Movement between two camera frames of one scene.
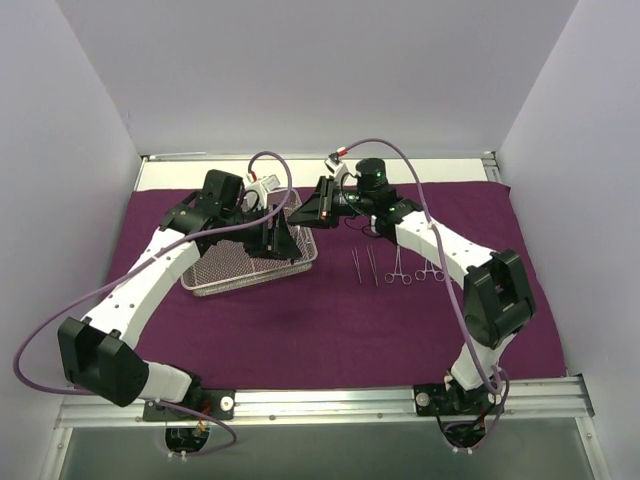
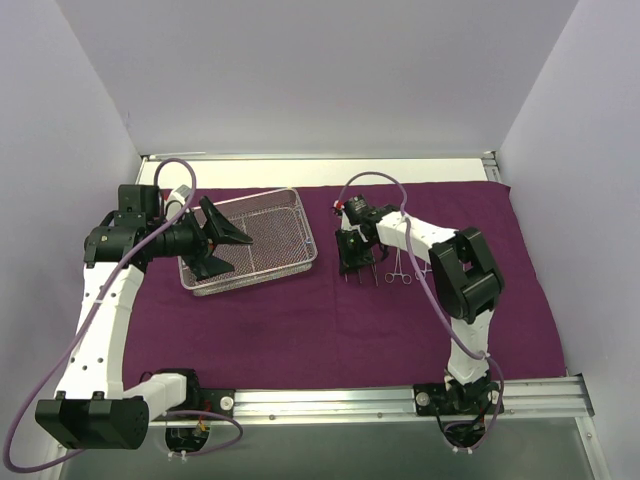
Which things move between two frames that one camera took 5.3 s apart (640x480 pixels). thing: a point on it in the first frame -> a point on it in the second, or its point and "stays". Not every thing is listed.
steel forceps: [389, 277] stays
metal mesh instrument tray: [226, 265] stays
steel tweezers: [374, 268] stays
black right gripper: [325, 201] -> [355, 248]
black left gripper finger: [284, 245] -> [218, 227]
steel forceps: [421, 274] stays
